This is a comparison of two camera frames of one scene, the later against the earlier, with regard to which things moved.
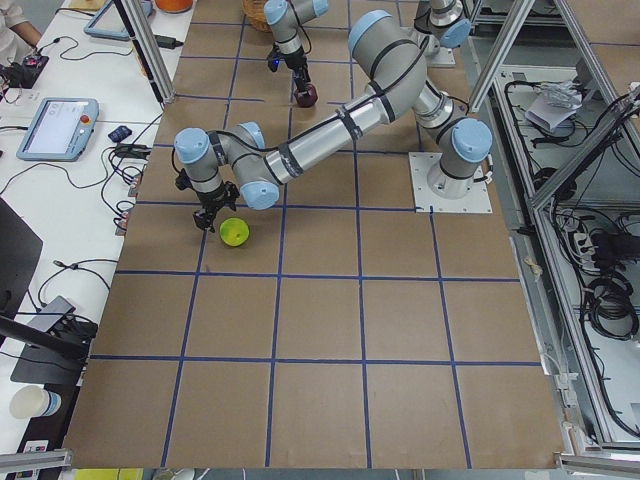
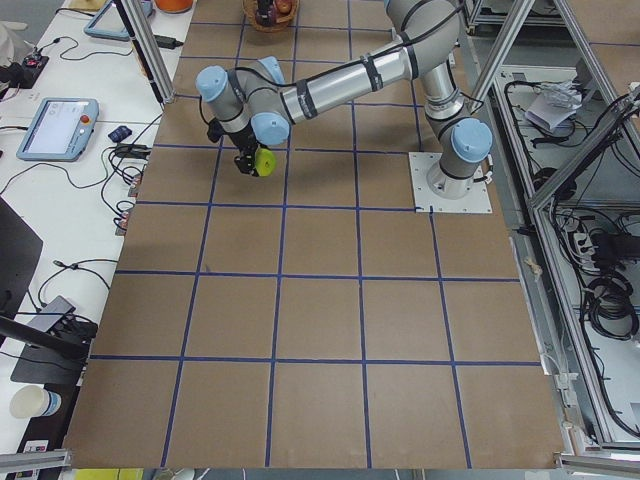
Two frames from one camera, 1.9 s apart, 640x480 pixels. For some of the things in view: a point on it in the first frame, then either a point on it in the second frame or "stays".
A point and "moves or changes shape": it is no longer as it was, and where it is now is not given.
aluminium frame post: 148,48 stays
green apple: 234,231 moves or changes shape
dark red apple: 308,100 moves or changes shape
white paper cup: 32,401 stays
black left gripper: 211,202 to 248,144
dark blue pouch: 120,134 stays
